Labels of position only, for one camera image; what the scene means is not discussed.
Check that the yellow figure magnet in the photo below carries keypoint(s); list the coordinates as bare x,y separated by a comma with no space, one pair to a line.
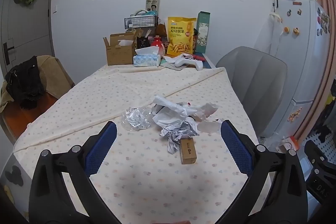
296,31

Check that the white plastic bag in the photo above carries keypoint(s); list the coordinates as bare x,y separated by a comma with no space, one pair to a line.
178,109

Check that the snack jar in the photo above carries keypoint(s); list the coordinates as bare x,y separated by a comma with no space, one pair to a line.
194,41

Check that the round orange magnet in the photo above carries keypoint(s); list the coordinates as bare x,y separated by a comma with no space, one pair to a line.
286,29

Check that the white game controller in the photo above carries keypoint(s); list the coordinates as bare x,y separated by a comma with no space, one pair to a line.
183,62

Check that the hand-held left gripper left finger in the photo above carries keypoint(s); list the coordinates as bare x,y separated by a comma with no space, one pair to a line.
101,145

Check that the clear plastic bottle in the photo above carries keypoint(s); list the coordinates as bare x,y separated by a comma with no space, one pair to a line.
130,29

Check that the white hanging tote bag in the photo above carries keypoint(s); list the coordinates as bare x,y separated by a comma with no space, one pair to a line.
275,37

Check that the small brown cardboard box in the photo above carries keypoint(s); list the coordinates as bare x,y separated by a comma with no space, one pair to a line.
188,151

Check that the yellow magnet cluster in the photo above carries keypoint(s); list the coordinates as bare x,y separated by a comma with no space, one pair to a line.
294,115

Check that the white refrigerator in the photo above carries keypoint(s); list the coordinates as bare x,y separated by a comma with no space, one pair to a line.
296,69

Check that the white torn paper piece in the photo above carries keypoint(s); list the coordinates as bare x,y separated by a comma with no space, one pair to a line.
208,127

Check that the grey door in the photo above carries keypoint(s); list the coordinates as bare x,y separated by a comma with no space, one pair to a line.
29,27

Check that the printed paper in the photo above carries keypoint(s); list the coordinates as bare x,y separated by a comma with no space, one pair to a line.
178,130

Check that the yellow snack bag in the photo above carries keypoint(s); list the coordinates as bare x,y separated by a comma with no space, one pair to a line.
181,37

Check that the loose papers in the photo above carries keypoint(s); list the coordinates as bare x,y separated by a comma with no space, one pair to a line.
169,65

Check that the group of picture magnets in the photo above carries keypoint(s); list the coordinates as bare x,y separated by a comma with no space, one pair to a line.
324,22

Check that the orange and white box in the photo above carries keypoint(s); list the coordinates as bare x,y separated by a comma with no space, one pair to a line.
290,144

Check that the red ceramic bottle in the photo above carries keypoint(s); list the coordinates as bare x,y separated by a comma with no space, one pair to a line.
157,45

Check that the floral cream tablecloth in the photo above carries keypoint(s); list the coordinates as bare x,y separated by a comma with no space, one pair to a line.
131,92

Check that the black pen holder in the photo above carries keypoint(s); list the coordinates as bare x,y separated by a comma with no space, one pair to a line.
142,43

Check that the tall green box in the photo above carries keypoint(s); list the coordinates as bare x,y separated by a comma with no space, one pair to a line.
203,32

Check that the black garment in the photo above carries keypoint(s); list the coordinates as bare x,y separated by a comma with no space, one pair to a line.
25,82

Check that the open cardboard box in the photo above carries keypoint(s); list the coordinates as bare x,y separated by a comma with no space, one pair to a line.
119,54

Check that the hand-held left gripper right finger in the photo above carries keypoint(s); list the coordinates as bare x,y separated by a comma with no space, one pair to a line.
236,145

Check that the clear plastic floor bag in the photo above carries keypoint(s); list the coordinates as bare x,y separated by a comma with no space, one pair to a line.
271,141

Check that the brown plush toy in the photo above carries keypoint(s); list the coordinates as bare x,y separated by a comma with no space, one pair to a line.
161,29

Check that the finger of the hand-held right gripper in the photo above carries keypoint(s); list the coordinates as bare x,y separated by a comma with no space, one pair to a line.
319,158

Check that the blue tissue pack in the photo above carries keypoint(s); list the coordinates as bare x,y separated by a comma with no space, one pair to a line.
145,60

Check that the clear plastic wrapper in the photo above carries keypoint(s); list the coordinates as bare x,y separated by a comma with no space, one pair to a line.
135,119

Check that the grey office chair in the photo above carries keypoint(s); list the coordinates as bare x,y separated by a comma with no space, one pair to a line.
252,82

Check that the orange wooden chair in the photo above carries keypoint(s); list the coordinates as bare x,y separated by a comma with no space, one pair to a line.
29,113

